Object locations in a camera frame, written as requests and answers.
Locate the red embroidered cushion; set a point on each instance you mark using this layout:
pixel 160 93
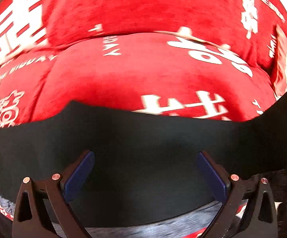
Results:
pixel 279 73

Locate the red printed sofa cover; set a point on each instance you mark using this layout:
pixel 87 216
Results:
pixel 197 59

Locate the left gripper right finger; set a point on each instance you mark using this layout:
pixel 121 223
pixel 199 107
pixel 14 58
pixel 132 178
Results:
pixel 248 208

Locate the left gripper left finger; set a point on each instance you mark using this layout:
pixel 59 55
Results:
pixel 31 218

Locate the black grey patterned pants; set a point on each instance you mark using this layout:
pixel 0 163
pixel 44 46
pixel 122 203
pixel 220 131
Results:
pixel 145 181

